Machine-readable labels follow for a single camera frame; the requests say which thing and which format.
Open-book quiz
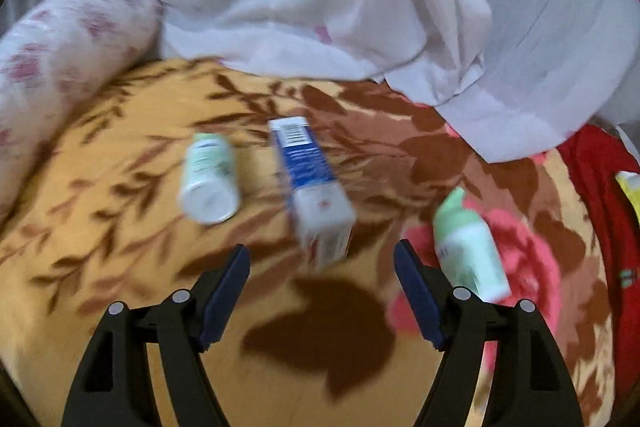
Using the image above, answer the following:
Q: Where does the rolled floral quilt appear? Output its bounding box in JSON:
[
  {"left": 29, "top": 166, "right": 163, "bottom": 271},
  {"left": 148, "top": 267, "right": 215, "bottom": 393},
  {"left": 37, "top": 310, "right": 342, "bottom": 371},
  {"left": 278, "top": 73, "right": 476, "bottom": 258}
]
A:
[{"left": 0, "top": 0, "right": 163, "bottom": 223}]

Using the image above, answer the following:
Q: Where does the yellow leaf-print blanket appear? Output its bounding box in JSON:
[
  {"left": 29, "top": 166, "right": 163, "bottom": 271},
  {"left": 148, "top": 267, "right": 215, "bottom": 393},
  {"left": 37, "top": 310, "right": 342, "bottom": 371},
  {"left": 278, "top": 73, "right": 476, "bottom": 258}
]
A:
[{"left": 0, "top": 57, "right": 621, "bottom": 427}]

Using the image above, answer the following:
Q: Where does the yellow packet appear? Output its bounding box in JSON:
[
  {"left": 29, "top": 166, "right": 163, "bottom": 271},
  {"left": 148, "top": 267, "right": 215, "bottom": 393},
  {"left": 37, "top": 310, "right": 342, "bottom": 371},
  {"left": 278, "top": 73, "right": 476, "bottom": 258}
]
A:
[{"left": 615, "top": 170, "right": 640, "bottom": 228}]

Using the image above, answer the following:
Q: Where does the blue and white box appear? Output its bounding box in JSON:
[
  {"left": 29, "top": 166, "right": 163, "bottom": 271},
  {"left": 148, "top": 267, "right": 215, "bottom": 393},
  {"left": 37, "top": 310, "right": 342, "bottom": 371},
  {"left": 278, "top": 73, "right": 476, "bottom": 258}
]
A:
[{"left": 267, "top": 116, "right": 357, "bottom": 270}]

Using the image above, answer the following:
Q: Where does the red cloth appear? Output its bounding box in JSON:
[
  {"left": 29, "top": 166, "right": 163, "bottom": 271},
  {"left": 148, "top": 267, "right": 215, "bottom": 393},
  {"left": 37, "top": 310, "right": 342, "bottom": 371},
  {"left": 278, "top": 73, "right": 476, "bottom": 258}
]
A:
[{"left": 556, "top": 124, "right": 640, "bottom": 408}]

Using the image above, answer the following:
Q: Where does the green and white bottle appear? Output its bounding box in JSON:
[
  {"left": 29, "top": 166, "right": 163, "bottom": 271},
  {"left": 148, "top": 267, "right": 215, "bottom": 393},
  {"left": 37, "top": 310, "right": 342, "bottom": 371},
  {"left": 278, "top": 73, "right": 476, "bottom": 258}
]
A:
[
  {"left": 431, "top": 187, "right": 512, "bottom": 301},
  {"left": 179, "top": 132, "right": 241, "bottom": 226}
]

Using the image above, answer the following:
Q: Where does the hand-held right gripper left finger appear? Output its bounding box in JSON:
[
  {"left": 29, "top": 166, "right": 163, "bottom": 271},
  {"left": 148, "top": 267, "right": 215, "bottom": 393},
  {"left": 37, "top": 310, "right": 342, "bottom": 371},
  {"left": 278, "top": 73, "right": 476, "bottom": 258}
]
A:
[{"left": 60, "top": 244, "right": 251, "bottom": 427}]

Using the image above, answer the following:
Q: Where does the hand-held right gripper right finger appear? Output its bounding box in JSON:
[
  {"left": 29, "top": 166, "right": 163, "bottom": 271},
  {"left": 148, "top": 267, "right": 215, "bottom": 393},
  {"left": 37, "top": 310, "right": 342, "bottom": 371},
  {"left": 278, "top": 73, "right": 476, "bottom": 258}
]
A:
[{"left": 394, "top": 239, "right": 585, "bottom": 427}]

